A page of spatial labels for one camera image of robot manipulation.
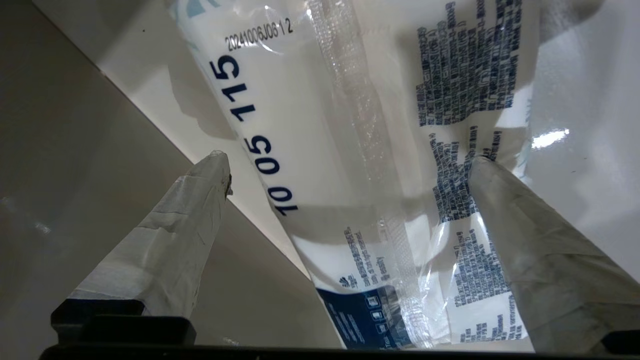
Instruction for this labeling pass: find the white tissue pack blue print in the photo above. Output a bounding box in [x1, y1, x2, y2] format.
[167, 0, 543, 351]

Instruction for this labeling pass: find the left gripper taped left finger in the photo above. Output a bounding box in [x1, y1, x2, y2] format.
[70, 150, 234, 319]

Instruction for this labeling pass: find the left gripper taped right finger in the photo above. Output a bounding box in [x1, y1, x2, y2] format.
[467, 155, 640, 356]

